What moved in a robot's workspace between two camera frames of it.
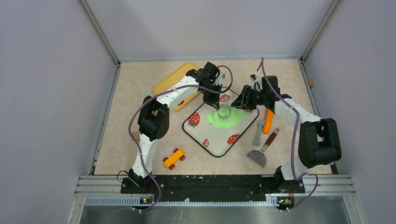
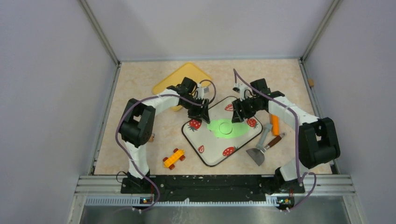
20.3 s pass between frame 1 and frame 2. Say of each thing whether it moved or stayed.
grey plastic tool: moved
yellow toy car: stayed
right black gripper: moved
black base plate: stayed
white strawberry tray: moved
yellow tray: stayed
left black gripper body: moved
